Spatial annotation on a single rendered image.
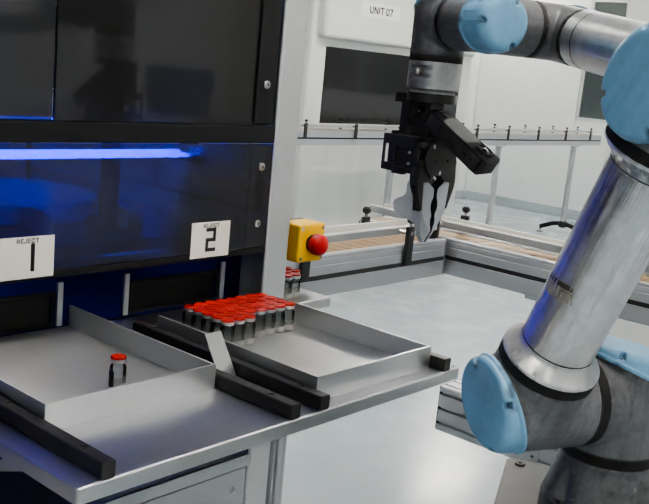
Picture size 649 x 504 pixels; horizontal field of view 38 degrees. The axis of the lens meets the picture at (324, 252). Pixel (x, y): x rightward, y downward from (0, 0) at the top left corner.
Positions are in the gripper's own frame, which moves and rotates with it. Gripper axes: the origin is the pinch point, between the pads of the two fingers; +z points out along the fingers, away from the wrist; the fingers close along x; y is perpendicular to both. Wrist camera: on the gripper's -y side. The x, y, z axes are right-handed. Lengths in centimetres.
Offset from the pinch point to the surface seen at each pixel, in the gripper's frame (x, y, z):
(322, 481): -107, 106, 110
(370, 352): -3.5, 10.8, 21.5
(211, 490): 3, 38, 54
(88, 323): 29, 41, 20
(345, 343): -3.6, 16.2, 21.5
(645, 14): -143, 38, -44
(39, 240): 40, 38, 5
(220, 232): 5.5, 38.3, 6.7
